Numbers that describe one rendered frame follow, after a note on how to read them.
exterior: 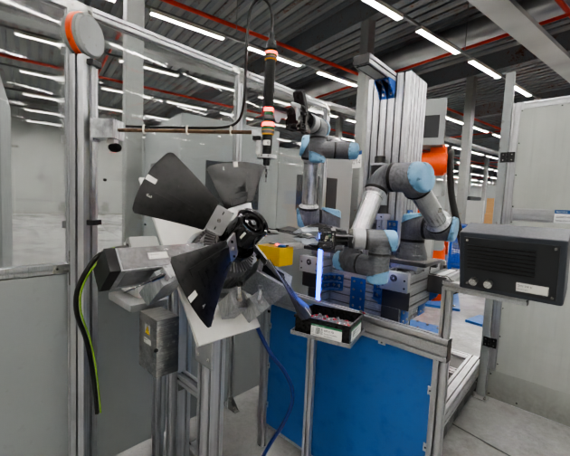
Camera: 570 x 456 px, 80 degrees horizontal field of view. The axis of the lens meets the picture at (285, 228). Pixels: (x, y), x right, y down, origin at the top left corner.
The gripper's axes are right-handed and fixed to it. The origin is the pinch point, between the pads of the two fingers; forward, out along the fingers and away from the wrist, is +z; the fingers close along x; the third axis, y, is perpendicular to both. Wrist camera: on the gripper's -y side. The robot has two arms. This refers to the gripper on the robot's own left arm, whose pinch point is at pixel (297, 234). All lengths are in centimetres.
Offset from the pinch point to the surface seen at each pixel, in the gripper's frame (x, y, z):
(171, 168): -23.3, 19.1, 38.7
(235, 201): -11.8, 1.8, 22.7
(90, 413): 78, 8, 83
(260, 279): 16.0, 5.7, 12.6
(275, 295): 23.5, 1.8, 7.3
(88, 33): -71, -5, 80
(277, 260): 19.8, -32.8, 11.3
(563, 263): -2, 29, -72
